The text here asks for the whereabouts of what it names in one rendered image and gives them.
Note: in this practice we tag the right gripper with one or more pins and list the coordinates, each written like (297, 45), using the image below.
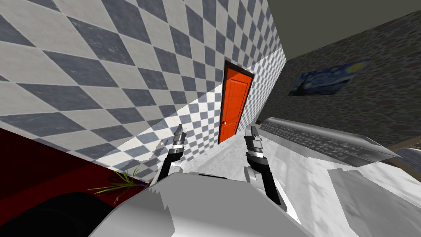
(254, 145)

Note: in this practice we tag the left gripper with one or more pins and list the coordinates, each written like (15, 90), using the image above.
(179, 141)

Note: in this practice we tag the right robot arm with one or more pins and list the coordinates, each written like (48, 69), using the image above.
(263, 172)

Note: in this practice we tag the orange door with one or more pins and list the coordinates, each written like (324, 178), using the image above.
(233, 105)

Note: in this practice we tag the silver ridged appliance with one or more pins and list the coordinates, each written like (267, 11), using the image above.
(329, 141)

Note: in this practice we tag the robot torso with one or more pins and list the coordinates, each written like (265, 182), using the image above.
(204, 207)

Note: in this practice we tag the green spiky plant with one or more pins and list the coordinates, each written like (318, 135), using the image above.
(123, 184)

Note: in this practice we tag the blue night sky painting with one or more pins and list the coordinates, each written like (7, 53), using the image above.
(329, 79)

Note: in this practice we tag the dark red furniture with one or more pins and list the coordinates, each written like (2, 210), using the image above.
(36, 164)

